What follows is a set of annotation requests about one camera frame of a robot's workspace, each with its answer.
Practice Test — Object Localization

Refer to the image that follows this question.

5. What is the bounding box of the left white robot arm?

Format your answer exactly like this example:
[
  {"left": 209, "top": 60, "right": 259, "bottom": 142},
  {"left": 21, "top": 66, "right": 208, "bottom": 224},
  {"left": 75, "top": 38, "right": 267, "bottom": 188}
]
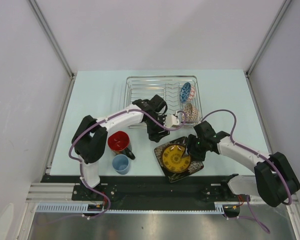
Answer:
[{"left": 68, "top": 94, "right": 170, "bottom": 200}]

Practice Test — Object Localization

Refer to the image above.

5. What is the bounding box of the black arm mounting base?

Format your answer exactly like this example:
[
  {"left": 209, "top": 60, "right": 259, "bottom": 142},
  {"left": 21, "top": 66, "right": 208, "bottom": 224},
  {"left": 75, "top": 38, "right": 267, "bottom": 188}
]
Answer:
[{"left": 41, "top": 175, "right": 247, "bottom": 219}]

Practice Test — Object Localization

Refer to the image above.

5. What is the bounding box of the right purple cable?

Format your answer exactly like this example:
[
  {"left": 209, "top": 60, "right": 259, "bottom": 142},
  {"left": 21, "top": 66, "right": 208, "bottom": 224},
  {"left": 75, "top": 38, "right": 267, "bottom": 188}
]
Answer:
[{"left": 199, "top": 109, "right": 295, "bottom": 235}]

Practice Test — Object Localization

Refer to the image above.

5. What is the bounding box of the purple cable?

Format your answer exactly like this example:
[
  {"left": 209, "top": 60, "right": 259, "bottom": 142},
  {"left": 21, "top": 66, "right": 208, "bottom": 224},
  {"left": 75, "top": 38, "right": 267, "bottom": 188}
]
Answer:
[
  {"left": 199, "top": 109, "right": 295, "bottom": 235},
  {"left": 68, "top": 109, "right": 187, "bottom": 221}
]

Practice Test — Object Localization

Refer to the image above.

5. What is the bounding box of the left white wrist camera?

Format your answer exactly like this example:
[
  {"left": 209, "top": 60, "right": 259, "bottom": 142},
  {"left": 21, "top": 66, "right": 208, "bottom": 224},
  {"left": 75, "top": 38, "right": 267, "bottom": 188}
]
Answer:
[{"left": 163, "top": 114, "right": 181, "bottom": 131}]

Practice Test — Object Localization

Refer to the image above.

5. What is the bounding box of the blue patterned bowl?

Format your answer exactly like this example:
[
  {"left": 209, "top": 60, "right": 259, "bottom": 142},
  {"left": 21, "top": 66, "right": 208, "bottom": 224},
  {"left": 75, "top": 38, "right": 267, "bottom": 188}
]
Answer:
[{"left": 179, "top": 82, "right": 196, "bottom": 103}]

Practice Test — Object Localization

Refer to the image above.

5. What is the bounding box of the red and black mug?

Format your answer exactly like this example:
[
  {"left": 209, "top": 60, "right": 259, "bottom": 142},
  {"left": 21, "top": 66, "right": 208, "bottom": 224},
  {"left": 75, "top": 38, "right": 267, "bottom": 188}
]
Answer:
[{"left": 107, "top": 131, "right": 136, "bottom": 160}]

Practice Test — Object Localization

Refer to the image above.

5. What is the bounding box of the yellow round plate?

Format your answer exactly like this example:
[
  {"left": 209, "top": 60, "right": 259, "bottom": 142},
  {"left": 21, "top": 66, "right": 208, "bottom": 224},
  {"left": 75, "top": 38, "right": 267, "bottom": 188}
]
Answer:
[{"left": 161, "top": 144, "right": 191, "bottom": 173}]

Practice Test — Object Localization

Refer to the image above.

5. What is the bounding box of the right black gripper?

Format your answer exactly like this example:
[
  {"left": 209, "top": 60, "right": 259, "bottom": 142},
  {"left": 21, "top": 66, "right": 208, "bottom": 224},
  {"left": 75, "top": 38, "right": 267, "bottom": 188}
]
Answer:
[{"left": 181, "top": 133, "right": 207, "bottom": 162}]

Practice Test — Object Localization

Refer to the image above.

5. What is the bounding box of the red patterned bowl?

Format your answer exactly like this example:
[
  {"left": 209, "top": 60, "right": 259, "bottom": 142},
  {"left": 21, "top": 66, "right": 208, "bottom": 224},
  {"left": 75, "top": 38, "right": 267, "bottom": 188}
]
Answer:
[{"left": 183, "top": 102, "right": 199, "bottom": 122}]

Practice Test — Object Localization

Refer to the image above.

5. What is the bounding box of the metal wire dish rack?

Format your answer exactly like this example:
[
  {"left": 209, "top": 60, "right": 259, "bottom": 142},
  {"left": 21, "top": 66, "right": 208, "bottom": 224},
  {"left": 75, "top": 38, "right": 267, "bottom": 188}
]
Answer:
[{"left": 123, "top": 75, "right": 203, "bottom": 128}]

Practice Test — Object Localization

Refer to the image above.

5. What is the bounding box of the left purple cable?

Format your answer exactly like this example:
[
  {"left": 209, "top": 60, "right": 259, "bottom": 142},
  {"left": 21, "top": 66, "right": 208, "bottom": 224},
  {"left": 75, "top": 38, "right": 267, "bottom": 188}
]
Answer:
[{"left": 68, "top": 109, "right": 187, "bottom": 221}]

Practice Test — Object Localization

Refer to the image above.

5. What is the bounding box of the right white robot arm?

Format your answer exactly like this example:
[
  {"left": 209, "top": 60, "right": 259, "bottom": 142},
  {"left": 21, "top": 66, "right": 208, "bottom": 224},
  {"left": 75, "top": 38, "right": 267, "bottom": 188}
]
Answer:
[{"left": 186, "top": 120, "right": 300, "bottom": 208}]

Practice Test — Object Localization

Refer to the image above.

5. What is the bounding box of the light blue cup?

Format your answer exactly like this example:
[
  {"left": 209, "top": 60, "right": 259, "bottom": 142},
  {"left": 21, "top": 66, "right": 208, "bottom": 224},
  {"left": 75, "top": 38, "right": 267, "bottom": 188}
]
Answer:
[{"left": 112, "top": 154, "right": 131, "bottom": 175}]

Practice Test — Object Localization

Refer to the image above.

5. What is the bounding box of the black floral square plate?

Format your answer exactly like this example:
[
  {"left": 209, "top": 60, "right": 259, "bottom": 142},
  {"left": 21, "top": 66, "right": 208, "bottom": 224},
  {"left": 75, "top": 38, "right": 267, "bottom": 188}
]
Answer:
[{"left": 154, "top": 136, "right": 204, "bottom": 183}]

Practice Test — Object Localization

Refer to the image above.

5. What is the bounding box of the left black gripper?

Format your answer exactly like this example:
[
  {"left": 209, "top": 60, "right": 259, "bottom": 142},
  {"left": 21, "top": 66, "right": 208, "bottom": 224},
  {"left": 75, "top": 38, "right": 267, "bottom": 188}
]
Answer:
[{"left": 144, "top": 115, "right": 170, "bottom": 143}]

